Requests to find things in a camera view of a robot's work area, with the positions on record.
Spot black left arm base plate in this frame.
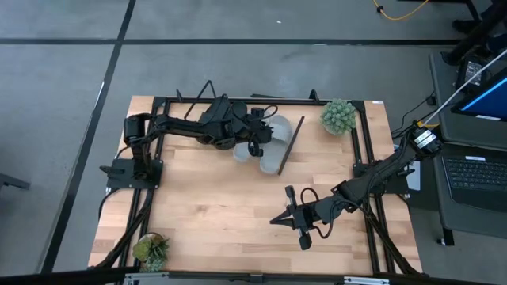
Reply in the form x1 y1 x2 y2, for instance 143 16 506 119
98 158 164 190

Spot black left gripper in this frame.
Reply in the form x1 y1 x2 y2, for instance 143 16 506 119
236 107 278 158

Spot white rod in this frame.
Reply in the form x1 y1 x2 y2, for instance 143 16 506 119
421 47 507 128

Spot succulent plant in pot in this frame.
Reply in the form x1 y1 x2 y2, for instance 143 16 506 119
132 232 171 273

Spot grey desk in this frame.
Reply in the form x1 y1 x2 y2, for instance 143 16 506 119
429 51 507 243

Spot black monitor blue screen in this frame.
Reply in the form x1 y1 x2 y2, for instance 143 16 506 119
451 66 507 122

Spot black laptop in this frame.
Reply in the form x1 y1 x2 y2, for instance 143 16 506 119
439 152 507 215

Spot white paper sheet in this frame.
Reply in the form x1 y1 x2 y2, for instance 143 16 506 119
405 170 421 192

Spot green plant in white pot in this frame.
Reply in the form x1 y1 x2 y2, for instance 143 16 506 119
319 98 357 136

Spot black frame beam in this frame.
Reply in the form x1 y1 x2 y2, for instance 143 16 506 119
0 268 507 285

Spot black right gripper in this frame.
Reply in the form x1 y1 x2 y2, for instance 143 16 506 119
270 184 322 251

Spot person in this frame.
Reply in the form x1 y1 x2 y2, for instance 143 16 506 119
440 0 507 67

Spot black table rig frame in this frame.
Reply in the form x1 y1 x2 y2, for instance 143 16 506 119
94 96 423 276

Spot yellow cable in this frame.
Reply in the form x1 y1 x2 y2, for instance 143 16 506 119
372 0 431 21

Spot dark furniture leg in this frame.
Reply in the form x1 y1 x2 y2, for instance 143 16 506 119
0 173 32 192

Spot black power adapter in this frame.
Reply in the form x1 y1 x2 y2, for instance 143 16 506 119
455 54 485 90

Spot black floor cable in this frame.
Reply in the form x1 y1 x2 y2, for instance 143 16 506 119
391 91 437 139

